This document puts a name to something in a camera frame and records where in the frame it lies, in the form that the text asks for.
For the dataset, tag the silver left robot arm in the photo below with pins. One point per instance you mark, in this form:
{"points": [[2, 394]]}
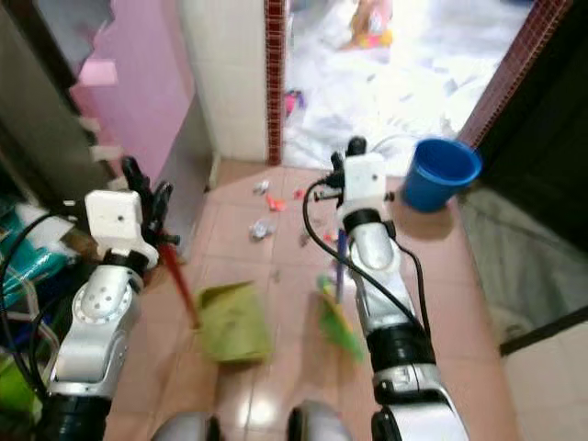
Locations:
{"points": [[96, 312]]}

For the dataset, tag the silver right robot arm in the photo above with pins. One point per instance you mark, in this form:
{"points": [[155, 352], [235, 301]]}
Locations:
{"points": [[386, 276]]}

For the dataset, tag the small red paper scrap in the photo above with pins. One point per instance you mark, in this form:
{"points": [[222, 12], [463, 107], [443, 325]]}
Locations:
{"points": [[300, 194]]}

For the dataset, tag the red and white wrapper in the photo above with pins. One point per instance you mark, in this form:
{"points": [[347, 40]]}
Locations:
{"points": [[328, 236]]}

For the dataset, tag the grey paper scrap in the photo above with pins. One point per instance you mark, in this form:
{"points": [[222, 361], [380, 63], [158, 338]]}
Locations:
{"points": [[304, 238]]}

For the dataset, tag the small silver wrapper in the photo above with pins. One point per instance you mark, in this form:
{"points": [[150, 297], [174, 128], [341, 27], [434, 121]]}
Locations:
{"points": [[261, 186]]}

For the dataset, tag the pink cabinet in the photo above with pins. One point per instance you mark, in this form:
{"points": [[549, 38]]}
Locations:
{"points": [[138, 101]]}

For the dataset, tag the pink toy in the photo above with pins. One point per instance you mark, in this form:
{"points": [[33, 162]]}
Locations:
{"points": [[293, 102]]}

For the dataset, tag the crumpled silver wrapper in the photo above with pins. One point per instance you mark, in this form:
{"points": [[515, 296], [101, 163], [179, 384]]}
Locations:
{"points": [[261, 230]]}

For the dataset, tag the blue plastic bucket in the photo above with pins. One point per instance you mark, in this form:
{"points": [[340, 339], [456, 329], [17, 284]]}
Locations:
{"points": [[439, 175]]}

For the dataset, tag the red brick tile trim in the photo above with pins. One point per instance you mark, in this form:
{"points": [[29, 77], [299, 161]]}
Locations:
{"points": [[510, 69], [274, 83]]}

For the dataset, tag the grey metal door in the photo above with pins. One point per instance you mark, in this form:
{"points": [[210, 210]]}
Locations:
{"points": [[46, 92]]}

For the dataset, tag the small child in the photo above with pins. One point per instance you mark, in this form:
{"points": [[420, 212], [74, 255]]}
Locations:
{"points": [[370, 20]]}

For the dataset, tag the teal plastic bag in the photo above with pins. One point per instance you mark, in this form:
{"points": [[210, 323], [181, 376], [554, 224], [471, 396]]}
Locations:
{"points": [[37, 262]]}

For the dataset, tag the dark panelled door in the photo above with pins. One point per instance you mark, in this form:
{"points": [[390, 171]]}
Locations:
{"points": [[533, 138]]}

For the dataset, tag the grey left robot leg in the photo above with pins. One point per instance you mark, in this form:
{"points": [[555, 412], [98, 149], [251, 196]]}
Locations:
{"points": [[182, 428]]}

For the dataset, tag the grey robot leg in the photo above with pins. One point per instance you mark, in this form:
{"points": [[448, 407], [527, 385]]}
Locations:
{"points": [[322, 423], [182, 428]]}

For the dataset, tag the bright green plastic item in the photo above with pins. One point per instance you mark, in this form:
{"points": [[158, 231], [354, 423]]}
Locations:
{"points": [[14, 390]]}

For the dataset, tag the grey right robot leg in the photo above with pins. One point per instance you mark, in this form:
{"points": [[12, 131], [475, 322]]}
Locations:
{"points": [[322, 423]]}

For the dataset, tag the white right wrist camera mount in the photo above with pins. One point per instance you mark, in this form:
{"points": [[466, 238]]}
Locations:
{"points": [[364, 184]]}

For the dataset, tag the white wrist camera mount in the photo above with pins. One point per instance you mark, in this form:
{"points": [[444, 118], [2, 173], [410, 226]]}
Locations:
{"points": [[115, 219], [364, 184]]}

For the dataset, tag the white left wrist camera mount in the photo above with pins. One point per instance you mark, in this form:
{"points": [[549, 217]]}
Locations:
{"points": [[115, 219]]}

